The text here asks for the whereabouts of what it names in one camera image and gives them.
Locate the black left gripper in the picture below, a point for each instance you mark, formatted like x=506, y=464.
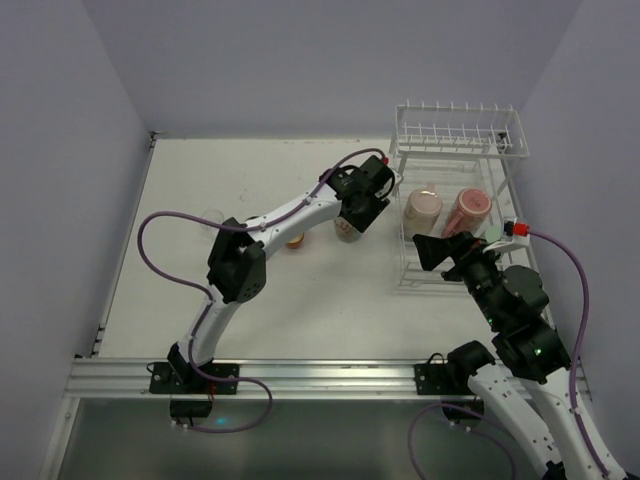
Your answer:
x=364, y=216

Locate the left black controller box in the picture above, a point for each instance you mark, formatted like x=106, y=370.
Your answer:
x=189, y=411

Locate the cream mug with teal base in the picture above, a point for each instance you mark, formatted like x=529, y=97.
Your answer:
x=345, y=231

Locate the mint green cup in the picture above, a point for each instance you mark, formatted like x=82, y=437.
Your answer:
x=493, y=234

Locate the pink patterned mug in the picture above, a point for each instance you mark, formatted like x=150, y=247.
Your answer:
x=470, y=208

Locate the orange mug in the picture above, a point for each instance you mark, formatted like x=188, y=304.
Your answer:
x=296, y=242

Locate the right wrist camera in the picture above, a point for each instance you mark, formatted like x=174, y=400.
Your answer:
x=515, y=236

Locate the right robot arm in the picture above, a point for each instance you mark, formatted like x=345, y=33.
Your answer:
x=530, y=380

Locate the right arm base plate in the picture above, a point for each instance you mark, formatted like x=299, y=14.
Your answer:
x=433, y=379

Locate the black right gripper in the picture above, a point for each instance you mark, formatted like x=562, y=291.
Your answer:
x=454, y=257

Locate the right black controller box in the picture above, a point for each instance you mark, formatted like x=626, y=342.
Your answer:
x=467, y=414

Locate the light pink ribbed mug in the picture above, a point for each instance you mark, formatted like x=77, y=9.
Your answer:
x=422, y=210

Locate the black controller box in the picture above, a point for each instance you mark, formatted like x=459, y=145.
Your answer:
x=189, y=411
x=467, y=414

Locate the aluminium mounting rail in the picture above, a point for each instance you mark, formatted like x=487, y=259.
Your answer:
x=128, y=378

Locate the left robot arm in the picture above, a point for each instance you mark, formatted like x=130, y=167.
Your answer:
x=238, y=259

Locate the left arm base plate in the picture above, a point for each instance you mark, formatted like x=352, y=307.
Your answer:
x=164, y=380

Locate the white wire dish rack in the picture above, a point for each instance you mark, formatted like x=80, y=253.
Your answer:
x=454, y=147

